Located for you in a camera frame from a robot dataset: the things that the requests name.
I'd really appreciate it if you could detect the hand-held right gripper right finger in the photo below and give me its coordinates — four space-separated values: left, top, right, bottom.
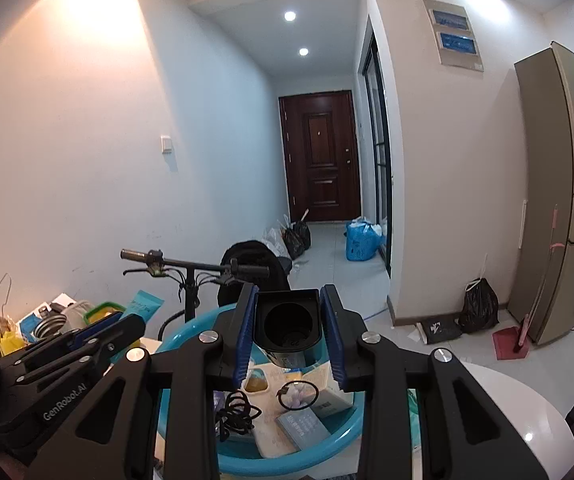
321 284 550 480

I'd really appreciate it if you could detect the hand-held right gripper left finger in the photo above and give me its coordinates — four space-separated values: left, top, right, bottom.
24 282 260 480

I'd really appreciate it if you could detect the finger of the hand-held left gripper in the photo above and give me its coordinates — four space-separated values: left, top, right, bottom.
17 311 126 362
2 317 146 387

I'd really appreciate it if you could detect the teal tube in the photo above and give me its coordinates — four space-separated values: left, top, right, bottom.
126 289 166 322

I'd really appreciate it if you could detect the black square box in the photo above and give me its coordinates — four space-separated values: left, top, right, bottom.
254 288 324 368

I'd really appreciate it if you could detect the black hair tie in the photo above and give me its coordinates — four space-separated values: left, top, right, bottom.
276 381 320 410

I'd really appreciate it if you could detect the black cable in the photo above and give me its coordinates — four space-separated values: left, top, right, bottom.
214 390 264 442

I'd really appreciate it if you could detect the grey box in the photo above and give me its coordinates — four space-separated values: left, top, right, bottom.
274 406 331 454

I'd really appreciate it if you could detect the blue plastic basin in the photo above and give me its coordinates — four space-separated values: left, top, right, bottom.
156 306 368 479

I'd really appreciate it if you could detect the green yellow lidded container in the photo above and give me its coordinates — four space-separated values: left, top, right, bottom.
83 301 128 327

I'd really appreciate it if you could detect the blue white sugar bag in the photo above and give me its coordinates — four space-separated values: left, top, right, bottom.
18 304 52 338

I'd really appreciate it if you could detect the yellow plastic bag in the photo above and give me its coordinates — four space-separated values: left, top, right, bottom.
0 329 26 359

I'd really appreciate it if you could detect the clear plastic bag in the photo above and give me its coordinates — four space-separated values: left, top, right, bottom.
264 227 292 261

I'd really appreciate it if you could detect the blue plastic bag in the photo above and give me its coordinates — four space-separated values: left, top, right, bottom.
345 216 388 262

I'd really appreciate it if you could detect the large black trash bag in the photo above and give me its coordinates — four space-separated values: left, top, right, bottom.
458 277 500 334

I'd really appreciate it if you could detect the red dustpan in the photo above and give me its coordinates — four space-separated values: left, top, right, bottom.
492 325 534 361

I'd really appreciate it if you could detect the dark brown entrance door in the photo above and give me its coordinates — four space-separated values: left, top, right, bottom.
278 90 362 223

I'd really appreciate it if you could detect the black framed glass door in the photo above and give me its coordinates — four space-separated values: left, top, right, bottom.
361 15 395 278

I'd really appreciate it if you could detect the gold refrigerator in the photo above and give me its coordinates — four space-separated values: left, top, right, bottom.
507 41 574 347

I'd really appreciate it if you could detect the wire clothes hanger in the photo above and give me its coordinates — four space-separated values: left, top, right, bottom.
0 273 16 323

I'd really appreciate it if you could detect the wall electrical panel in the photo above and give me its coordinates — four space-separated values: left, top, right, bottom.
422 0 486 73

